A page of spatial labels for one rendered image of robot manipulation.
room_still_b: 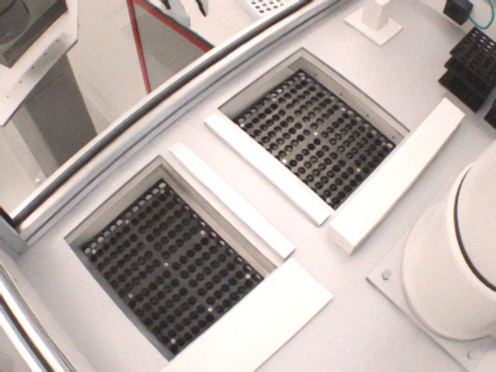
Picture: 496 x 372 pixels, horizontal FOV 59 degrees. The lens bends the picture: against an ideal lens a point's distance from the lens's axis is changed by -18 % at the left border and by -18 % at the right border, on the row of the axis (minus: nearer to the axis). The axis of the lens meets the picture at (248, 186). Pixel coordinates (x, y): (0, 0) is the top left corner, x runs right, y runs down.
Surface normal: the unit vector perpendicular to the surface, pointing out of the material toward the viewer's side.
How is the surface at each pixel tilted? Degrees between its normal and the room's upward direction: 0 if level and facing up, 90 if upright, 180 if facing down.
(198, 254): 0
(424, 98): 0
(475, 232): 88
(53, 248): 0
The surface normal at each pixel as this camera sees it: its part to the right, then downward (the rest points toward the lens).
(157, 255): 0.00, -0.45
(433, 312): -0.75, 0.58
